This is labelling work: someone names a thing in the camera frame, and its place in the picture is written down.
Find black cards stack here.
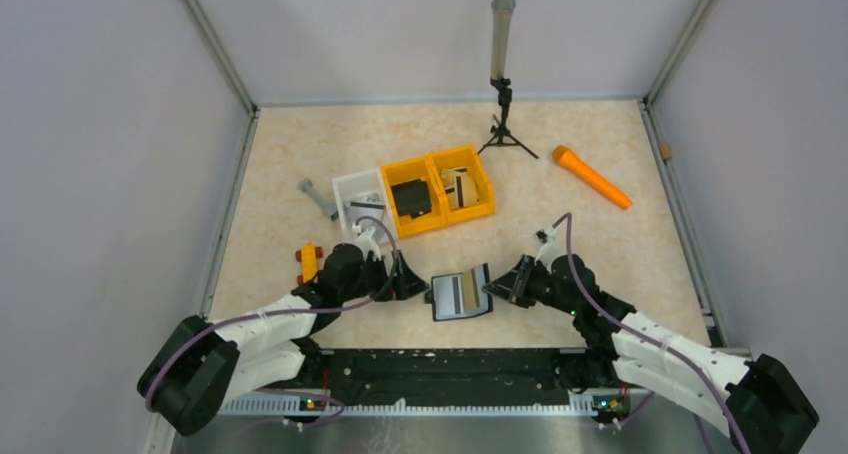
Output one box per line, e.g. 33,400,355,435
391,179,432,219

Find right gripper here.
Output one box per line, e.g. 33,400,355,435
484,254,579,316

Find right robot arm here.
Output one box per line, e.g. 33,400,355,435
483,255,820,453

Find yellow bin with black cards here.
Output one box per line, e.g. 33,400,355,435
380,156,447,238

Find white plastic bin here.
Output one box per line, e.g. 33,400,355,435
332,168,397,240

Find beige striped cards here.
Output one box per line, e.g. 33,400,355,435
440,167,479,210

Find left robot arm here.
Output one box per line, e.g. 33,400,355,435
137,243,429,436

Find gold credit card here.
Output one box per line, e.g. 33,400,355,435
460,266,484,313

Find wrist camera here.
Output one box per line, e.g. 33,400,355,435
352,225,381,251
534,226,558,247

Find grey plastic bolt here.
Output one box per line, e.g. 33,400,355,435
298,178,338,221

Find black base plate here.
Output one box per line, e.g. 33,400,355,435
274,348,632,414

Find yellow bin with beige cards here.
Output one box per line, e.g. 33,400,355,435
430,145,496,225

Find orange toy microphone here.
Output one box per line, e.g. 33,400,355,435
552,145,632,210

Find white card in bin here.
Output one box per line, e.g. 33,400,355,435
347,196,385,223

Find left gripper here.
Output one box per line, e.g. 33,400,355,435
339,250,429,302

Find black leather card holder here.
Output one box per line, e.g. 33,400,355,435
427,263,493,322

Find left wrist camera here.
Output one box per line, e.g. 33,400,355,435
352,225,381,251

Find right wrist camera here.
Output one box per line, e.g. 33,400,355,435
534,226,558,247

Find black mini tripod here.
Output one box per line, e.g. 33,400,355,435
477,78,539,159

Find white credit card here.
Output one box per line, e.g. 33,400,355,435
431,273,463,321

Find yellow toy car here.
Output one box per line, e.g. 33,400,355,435
295,243,323,285

